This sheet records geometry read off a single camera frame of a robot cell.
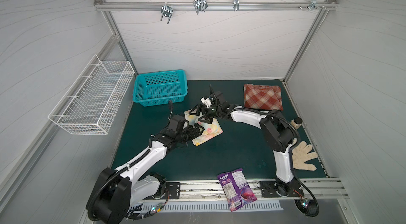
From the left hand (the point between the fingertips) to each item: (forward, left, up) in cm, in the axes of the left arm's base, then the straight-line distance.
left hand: (202, 129), depth 83 cm
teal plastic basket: (+37, +36, -10) cm, 52 cm away
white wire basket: (+1, +48, +20) cm, 52 cm away
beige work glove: (-8, -54, -10) cm, 56 cm away
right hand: (+10, +4, +2) cm, 11 cm away
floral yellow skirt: (+3, -5, -6) cm, 9 cm away
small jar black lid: (+7, -54, -2) cm, 54 cm away
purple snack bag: (-26, -17, -8) cm, 32 cm away
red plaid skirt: (+30, -41, -8) cm, 51 cm away
